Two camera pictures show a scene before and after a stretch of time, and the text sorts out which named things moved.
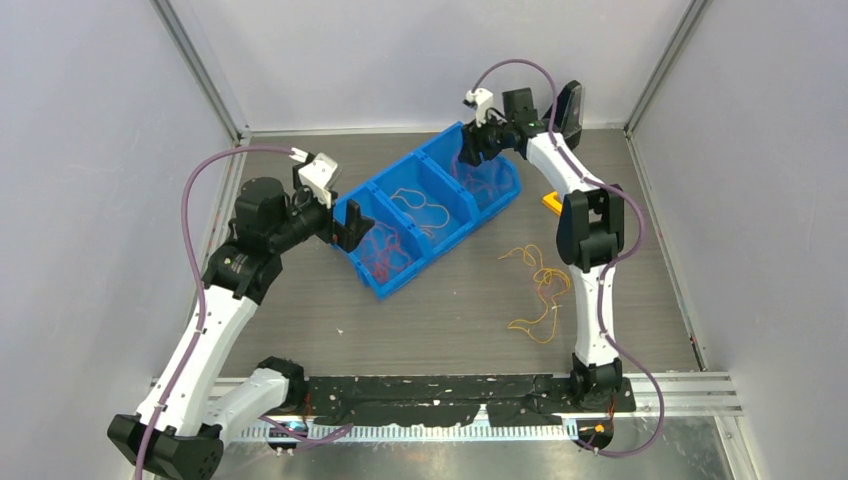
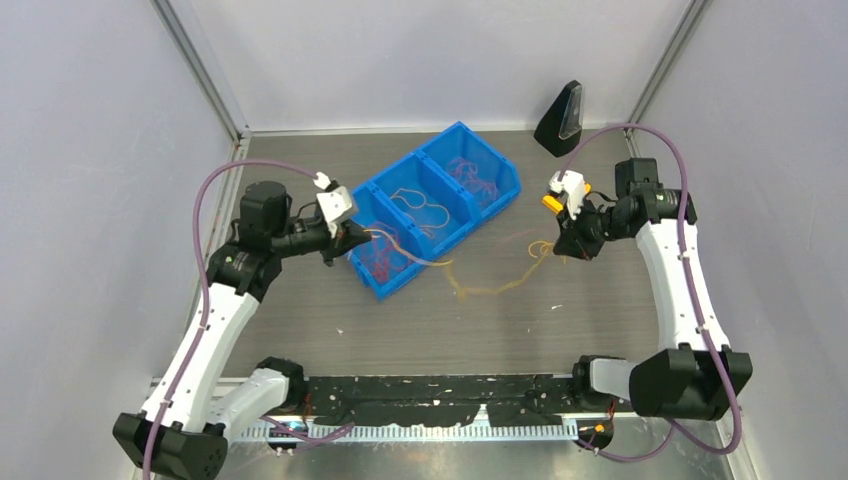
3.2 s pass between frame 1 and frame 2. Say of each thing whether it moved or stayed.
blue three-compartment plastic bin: stayed
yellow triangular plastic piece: stayed
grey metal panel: stayed
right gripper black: moved
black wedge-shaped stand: stayed
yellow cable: moved
